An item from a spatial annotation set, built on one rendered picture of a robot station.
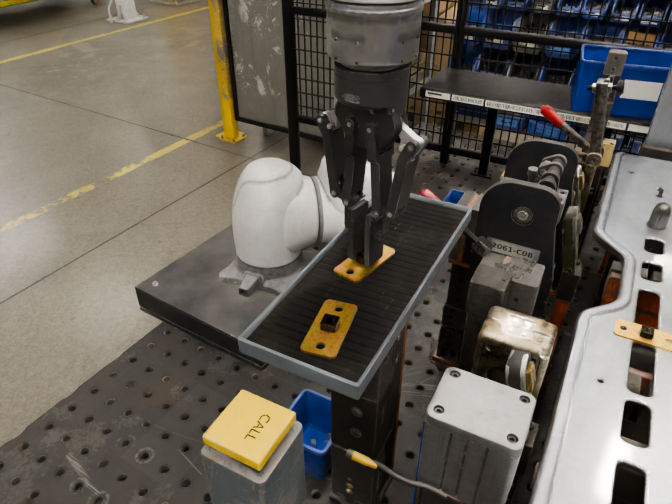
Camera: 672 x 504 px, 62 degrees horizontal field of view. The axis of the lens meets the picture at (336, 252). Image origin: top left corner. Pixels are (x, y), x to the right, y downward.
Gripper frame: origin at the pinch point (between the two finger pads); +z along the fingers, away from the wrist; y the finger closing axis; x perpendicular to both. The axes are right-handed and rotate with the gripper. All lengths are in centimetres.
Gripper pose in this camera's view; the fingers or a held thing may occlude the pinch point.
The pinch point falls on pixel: (365, 233)
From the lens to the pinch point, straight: 66.2
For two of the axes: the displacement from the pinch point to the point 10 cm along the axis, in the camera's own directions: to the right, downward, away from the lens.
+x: 6.2, -4.5, 6.4
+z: 0.0, 8.2, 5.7
